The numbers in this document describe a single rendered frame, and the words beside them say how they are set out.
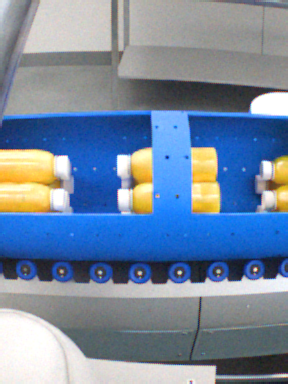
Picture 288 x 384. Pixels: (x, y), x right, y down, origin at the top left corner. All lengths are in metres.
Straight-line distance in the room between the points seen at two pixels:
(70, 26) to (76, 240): 3.59
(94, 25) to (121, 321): 3.52
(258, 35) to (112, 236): 3.57
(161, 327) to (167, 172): 0.35
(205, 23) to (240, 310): 3.42
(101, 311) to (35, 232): 0.24
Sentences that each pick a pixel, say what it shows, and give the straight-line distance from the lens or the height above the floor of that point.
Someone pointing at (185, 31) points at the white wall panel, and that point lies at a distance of 4.42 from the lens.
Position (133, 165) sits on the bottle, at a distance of 1.07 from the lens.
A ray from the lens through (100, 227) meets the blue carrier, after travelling 0.99.
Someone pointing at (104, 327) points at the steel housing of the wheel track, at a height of 0.84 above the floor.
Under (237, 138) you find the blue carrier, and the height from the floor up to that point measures 1.12.
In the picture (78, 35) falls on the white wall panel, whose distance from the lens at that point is 4.52.
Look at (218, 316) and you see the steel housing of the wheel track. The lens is 1.17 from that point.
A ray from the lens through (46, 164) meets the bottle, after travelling 1.08.
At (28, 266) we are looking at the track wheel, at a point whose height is 0.97.
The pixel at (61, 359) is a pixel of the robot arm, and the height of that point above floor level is 1.33.
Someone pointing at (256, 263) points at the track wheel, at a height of 0.98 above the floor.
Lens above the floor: 1.71
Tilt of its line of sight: 34 degrees down
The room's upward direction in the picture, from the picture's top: straight up
